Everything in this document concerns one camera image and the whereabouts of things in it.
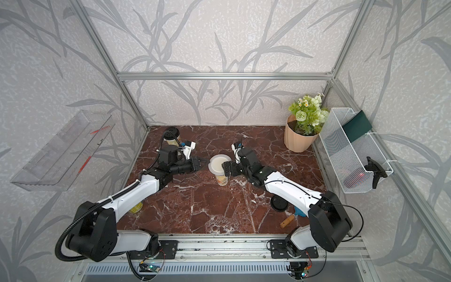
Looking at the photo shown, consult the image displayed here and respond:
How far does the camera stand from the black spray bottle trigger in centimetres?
55

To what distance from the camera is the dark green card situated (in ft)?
2.29

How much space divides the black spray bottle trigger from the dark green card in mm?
114
